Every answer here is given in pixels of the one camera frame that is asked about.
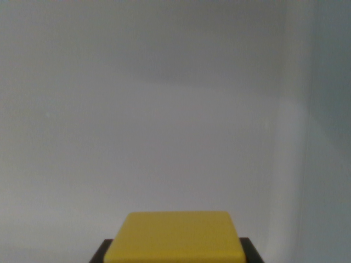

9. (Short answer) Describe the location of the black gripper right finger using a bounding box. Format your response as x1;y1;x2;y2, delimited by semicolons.
239;237;266;263

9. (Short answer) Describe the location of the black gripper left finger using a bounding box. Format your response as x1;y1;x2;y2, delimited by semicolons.
88;238;114;263

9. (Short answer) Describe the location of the yellow cube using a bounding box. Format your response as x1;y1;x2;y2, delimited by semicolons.
103;210;247;263

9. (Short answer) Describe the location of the grey plastic bin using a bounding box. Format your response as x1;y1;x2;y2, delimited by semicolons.
0;0;351;263

